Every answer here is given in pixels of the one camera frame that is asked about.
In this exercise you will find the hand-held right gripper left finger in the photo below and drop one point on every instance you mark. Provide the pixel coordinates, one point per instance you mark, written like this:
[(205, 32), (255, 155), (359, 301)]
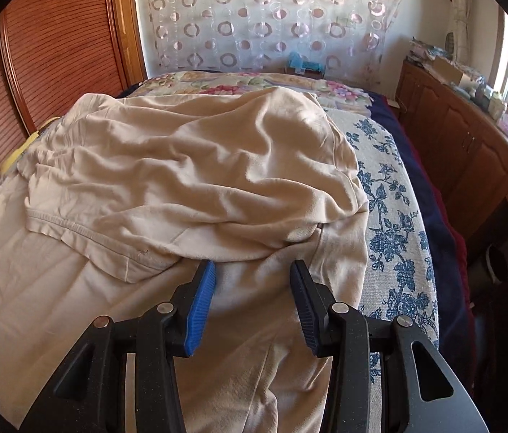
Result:
[(200, 306)]

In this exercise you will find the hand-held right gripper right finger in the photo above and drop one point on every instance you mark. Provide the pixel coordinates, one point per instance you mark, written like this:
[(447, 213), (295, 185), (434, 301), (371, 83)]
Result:
[(303, 306)]

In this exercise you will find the beige t-shirt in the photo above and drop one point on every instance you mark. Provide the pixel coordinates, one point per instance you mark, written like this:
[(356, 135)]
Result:
[(168, 167)]

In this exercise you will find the blue floral bed sheet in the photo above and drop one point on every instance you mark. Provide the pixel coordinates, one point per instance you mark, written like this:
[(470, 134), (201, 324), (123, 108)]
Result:
[(389, 243)]

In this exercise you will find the navy blanket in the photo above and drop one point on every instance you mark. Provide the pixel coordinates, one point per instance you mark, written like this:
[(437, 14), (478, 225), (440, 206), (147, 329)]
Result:
[(439, 234)]

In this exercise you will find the red blanket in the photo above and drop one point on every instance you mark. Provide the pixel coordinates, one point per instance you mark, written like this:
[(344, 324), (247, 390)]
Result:
[(461, 252)]

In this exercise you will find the round trash bin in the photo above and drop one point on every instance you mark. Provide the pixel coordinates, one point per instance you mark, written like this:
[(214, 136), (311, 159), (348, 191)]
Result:
[(497, 264)]

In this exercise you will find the pink floral blanket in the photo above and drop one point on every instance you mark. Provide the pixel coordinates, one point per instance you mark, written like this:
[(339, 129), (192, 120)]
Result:
[(218, 83)]

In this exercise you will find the wooden sideboard cabinet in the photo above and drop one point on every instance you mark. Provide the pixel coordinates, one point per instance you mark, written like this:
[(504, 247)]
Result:
[(461, 144)]

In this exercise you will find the brown box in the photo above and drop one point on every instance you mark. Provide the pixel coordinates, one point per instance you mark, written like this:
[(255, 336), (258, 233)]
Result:
[(290, 71)]

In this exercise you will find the teal toy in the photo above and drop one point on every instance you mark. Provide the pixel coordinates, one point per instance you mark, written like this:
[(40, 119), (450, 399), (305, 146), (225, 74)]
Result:
[(303, 62)]

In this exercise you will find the cardboard box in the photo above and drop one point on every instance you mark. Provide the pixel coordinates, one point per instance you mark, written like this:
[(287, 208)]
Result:
[(448, 71)]

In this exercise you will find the wooden slatted wardrobe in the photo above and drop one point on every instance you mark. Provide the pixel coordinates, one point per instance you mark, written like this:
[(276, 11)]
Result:
[(55, 54)]

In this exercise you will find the circle-patterned sheer curtain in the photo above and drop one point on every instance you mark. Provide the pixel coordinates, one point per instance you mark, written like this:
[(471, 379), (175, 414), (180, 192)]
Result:
[(258, 18)]

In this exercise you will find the tied white window curtain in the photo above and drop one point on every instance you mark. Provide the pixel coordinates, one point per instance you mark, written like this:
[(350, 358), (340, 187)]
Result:
[(459, 4)]

